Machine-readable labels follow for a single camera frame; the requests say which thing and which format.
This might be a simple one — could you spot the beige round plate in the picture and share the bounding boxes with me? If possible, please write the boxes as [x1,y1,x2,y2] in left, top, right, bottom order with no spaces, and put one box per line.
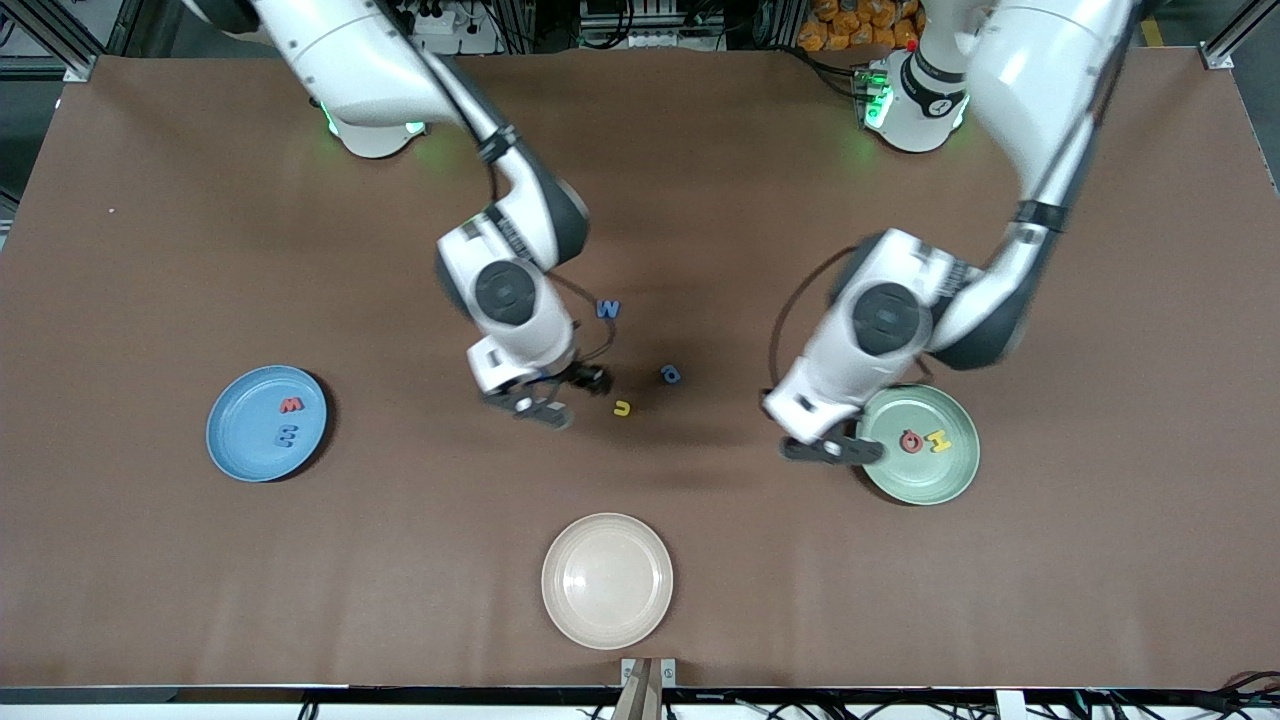
[541,513,674,651]

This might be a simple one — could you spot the brown table cover sheet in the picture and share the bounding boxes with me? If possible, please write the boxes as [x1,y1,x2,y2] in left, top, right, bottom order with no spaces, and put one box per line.
[0,48,1280,691]

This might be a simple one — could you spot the blue round plate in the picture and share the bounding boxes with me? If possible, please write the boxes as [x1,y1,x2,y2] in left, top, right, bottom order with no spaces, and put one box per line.
[206,365,331,483]

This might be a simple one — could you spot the green round plate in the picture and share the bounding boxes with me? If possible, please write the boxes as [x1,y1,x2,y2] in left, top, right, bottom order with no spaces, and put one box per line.
[855,385,981,506]

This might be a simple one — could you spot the white power strip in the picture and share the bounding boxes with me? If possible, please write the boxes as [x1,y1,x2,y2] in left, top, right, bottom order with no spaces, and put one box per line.
[405,0,503,57]

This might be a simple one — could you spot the pile of orange objects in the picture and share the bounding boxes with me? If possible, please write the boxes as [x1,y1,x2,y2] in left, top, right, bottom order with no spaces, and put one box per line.
[798,0,926,53]

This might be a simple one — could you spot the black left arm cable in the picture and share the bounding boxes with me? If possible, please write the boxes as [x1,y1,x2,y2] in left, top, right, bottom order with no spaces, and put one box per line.
[766,245,861,401]

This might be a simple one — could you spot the aluminium frame profile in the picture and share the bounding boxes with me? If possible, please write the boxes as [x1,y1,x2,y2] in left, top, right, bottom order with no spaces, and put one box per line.
[0,0,131,83]
[1205,0,1280,71]

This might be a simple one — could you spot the tangled black cables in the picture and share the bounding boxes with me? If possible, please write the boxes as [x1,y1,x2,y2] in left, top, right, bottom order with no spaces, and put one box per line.
[1180,668,1280,720]

